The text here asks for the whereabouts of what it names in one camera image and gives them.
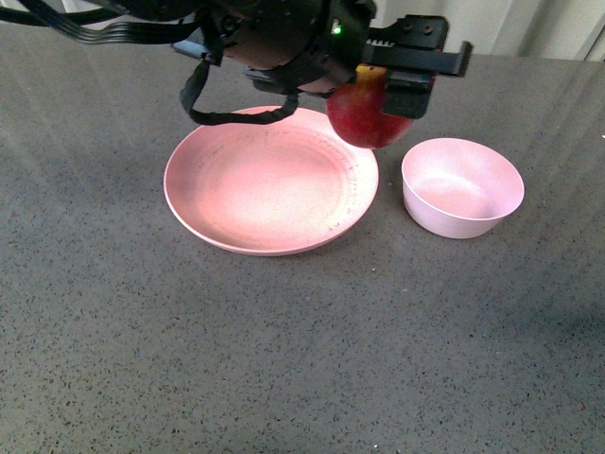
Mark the pale pink bowl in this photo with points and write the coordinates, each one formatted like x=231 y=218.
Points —
x=459 y=189

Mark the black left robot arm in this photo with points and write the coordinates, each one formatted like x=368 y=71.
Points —
x=315 y=47

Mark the red apple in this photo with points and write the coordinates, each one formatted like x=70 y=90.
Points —
x=354 y=111

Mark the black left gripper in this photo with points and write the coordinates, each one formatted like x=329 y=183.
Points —
x=412 y=48

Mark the white curtain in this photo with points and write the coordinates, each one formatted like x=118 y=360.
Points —
x=566 y=30

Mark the pink plate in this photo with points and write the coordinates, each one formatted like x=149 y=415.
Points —
x=284 y=188

